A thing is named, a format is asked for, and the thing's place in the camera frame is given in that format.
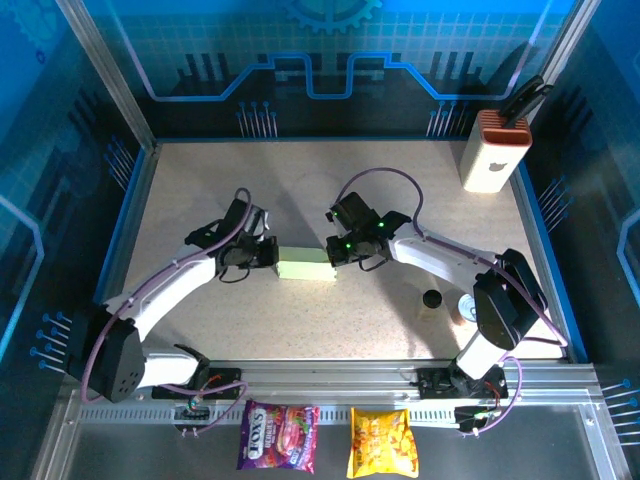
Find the aluminium frame rail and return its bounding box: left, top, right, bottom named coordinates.
left=62, top=358, right=601, bottom=401

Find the slotted aluminium strip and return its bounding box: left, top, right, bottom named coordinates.
left=78, top=405, right=464, bottom=425

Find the metal tin can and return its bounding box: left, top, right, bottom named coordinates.
left=455, top=293, right=480, bottom=326

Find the aluminium frame post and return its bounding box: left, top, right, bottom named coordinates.
left=54, top=0, right=161, bottom=154
left=509, top=0, right=601, bottom=101

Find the green paper box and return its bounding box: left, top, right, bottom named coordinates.
left=276, top=245, right=339, bottom=282

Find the yellow snack bag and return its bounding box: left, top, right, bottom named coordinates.
left=346, top=407, right=420, bottom=480

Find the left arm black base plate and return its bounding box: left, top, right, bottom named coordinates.
left=151, top=366, right=245, bottom=401

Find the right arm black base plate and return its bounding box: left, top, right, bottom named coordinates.
left=416, top=366, right=510, bottom=401

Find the small black-lid jar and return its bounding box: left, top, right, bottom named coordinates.
left=420, top=288, right=445, bottom=321

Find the purple candy bag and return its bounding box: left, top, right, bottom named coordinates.
left=236, top=399, right=321, bottom=475

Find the black knife handle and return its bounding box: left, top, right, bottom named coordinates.
left=501, top=74, right=554, bottom=124

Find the white orange knife block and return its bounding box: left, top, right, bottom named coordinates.
left=458, top=108, right=532, bottom=195

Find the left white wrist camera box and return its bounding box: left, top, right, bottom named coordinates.
left=251, top=206, right=275, bottom=235

